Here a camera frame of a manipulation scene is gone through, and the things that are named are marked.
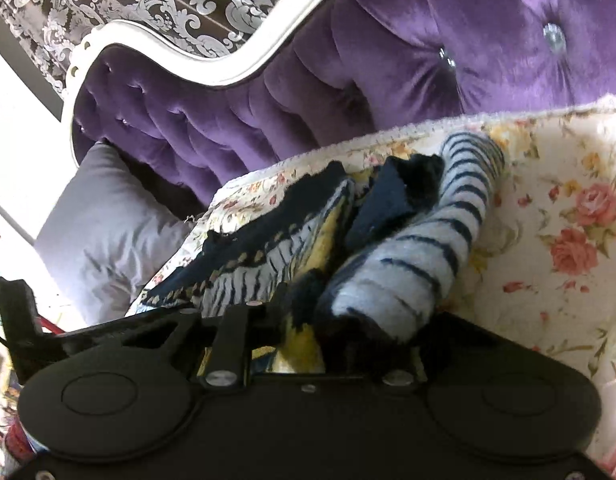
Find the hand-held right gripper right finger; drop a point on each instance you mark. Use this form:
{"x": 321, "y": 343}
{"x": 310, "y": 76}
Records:
{"x": 460, "y": 335}

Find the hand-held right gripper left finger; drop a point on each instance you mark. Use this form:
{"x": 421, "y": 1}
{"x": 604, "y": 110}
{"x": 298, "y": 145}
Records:
{"x": 232, "y": 341}

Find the navy yellow patterned knit sweater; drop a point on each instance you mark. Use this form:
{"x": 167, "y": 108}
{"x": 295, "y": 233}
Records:
{"x": 388, "y": 265}

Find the red hoop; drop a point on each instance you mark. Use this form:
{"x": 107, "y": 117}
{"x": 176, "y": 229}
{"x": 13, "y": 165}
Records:
{"x": 48, "y": 328}

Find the grey pillow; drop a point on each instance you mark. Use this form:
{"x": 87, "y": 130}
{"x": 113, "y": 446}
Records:
{"x": 97, "y": 240}

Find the floral bedspread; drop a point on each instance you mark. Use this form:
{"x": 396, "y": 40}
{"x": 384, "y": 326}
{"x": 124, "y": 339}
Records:
{"x": 548, "y": 240}

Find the purple tufted headboard white frame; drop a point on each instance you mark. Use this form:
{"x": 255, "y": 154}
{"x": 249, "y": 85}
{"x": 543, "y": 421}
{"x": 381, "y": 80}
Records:
{"x": 388, "y": 70}

